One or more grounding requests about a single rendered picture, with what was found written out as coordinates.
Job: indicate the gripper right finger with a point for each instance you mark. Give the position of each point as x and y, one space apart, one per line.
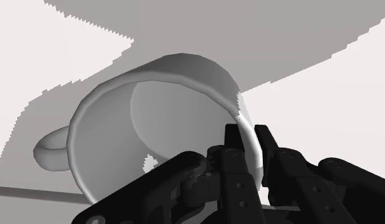
303 176

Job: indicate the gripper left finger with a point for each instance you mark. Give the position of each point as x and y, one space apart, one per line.
232 173

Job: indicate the white mug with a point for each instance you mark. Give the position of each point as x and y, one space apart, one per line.
117 130

